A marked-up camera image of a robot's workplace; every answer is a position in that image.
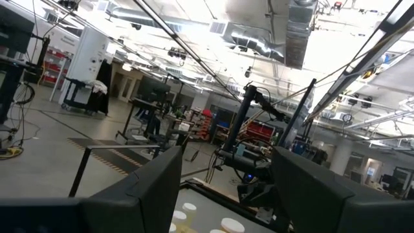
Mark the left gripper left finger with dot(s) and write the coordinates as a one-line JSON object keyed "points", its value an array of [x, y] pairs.
{"points": [[145, 207]]}

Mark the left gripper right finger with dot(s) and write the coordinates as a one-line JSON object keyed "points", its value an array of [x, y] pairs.
{"points": [[307, 200]]}

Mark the small yellow-green medicine bottle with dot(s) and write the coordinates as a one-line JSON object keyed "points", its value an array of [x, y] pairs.
{"points": [[189, 207]]}

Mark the black floor mat striped edge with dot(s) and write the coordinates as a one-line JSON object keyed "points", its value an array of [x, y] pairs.
{"points": [[110, 158]]}

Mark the dark grey side desk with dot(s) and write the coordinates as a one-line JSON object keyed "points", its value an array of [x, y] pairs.
{"points": [[246, 161]]}

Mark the small teal box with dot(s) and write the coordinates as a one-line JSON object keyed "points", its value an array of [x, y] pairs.
{"points": [[240, 149]]}

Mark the red tool cabinet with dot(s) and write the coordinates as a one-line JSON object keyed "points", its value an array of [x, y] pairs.
{"points": [[258, 131]]}

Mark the black pole stand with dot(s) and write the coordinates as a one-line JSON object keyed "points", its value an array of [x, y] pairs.
{"points": [[239, 119]]}

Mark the black hanging panel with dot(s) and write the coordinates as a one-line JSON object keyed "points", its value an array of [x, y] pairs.
{"points": [[103, 100]]}

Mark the white cloth heap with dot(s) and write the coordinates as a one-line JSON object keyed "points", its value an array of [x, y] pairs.
{"points": [[97, 86]]}

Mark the black ceiling spotlight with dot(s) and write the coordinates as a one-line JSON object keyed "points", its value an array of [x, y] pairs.
{"points": [[177, 53]]}

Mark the white pillar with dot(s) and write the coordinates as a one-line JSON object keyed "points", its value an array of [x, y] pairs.
{"points": [[85, 58]]}

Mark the rack with red bins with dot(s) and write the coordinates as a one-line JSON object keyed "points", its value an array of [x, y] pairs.
{"points": [[53, 66]]}

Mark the large black monitor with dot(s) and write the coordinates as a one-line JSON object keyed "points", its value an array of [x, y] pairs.
{"points": [[16, 32]]}

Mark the black metal rig frame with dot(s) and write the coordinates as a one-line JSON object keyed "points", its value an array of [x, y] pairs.
{"points": [[181, 43]]}

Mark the silver spiral ventilation duct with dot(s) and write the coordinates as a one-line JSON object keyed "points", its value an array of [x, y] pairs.
{"points": [[252, 42]]}

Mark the grey rectangular duct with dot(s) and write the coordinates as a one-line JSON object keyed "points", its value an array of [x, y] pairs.
{"points": [[299, 32]]}

